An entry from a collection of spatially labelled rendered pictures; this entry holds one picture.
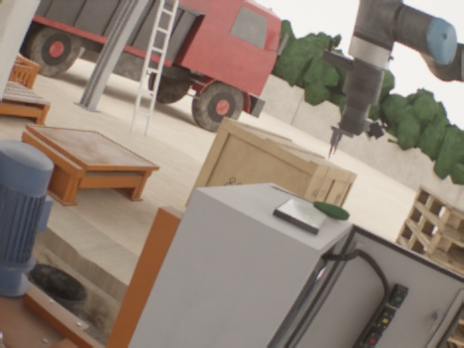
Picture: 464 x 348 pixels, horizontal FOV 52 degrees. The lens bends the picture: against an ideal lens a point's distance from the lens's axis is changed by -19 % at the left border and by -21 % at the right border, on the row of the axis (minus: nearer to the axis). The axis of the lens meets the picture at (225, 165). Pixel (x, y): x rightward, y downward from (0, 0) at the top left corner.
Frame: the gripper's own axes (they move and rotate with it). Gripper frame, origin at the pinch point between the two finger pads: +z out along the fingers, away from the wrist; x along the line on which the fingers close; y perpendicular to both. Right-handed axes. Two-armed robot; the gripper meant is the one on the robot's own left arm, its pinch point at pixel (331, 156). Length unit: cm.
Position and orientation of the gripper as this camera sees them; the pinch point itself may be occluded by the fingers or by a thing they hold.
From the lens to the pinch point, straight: 108.8
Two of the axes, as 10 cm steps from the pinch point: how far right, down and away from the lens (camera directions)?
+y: 8.8, 3.5, -3.2
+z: -2.5, 9.1, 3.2
